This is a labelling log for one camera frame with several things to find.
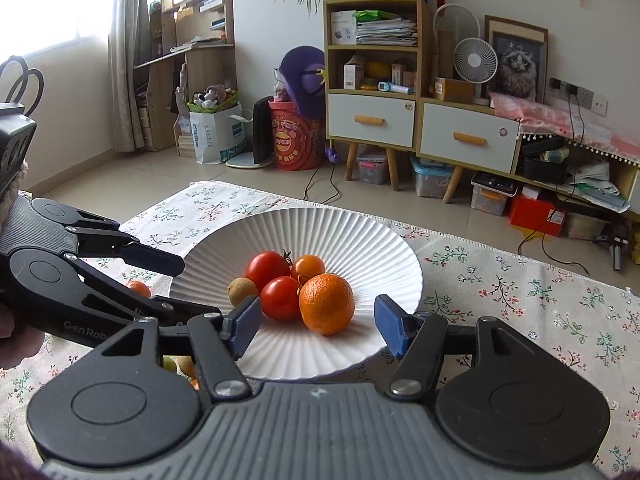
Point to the clear bin with dark lid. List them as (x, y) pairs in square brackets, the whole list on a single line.
[(494, 195)]

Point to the black flat panel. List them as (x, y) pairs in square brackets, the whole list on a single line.
[(262, 130)]

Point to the white product box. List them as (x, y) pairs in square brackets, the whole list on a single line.
[(343, 27)]

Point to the red printed bucket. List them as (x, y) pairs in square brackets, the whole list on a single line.
[(295, 137)]

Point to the large white fan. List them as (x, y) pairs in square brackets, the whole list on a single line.
[(452, 17)]

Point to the black floor device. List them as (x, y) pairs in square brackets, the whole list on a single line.
[(617, 247)]

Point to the grey curtain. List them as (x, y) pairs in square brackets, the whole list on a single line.
[(127, 60)]

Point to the stuffed toys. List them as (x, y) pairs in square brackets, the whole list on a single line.
[(212, 97)]

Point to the low wooden drawer cabinet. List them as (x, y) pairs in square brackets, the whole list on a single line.
[(467, 137)]

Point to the white storage box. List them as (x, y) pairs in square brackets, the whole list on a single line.
[(587, 227)]

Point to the row of wall sockets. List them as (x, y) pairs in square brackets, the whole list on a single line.
[(582, 95)]

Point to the white round base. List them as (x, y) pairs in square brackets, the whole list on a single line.
[(240, 161)]

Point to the tall wooden drawer cabinet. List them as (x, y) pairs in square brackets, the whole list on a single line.
[(372, 120)]

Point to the white carton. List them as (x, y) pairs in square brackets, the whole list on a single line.
[(353, 74)]

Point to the small purple toy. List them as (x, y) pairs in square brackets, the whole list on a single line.
[(332, 152)]

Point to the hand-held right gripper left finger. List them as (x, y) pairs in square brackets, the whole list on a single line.
[(245, 327)]

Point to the orange tomato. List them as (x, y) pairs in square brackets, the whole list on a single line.
[(307, 267)]

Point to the wooden bookshelf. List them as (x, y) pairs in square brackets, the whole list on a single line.
[(200, 60)]

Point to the small mandarin orange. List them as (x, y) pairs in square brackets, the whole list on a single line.
[(138, 288)]

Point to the stack of papers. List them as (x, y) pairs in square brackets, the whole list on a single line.
[(385, 30)]

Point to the maroon sleeve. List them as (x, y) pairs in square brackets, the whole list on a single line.
[(12, 462)]

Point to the white paper bag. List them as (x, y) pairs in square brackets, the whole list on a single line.
[(215, 135)]

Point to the person's left hand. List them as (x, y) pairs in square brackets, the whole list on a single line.
[(15, 345)]

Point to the red box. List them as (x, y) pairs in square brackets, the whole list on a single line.
[(535, 215)]

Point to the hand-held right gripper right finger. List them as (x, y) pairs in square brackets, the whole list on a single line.
[(390, 327)]

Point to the small white desk fan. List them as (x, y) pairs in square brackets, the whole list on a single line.
[(475, 60)]

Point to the yellow round item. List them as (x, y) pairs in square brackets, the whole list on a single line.
[(377, 70)]

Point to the white blue thermometer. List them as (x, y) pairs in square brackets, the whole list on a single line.
[(395, 88)]

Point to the small red tomato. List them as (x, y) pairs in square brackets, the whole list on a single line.
[(280, 300)]

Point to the long wooden bench cabinet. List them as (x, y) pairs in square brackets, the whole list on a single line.
[(625, 180)]

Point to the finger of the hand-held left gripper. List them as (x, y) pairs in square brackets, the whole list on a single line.
[(160, 262), (165, 307)]

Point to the large red tomato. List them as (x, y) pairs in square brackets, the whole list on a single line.
[(265, 267)]

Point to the framed cat picture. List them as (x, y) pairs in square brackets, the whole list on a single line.
[(520, 60)]

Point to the purple plush toy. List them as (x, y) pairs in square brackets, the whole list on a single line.
[(300, 75)]

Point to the clear plastic storage bin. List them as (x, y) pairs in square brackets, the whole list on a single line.
[(372, 167)]

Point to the floral tablecloth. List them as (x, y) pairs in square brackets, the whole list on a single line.
[(500, 280)]

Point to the white ribbed plate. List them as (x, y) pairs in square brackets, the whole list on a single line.
[(350, 240)]

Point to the black case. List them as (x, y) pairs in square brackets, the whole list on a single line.
[(545, 165)]

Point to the pink fringed cloth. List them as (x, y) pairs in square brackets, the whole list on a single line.
[(550, 115)]

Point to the small shelf boxes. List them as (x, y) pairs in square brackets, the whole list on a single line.
[(404, 75)]

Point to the pile of papers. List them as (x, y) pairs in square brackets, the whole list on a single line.
[(597, 185)]

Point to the large mandarin orange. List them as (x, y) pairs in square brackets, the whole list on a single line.
[(326, 303)]

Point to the small brown cardboard box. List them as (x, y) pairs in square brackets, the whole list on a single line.
[(452, 90)]

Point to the blue lid storage bin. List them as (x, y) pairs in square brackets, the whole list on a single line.
[(431, 177)]

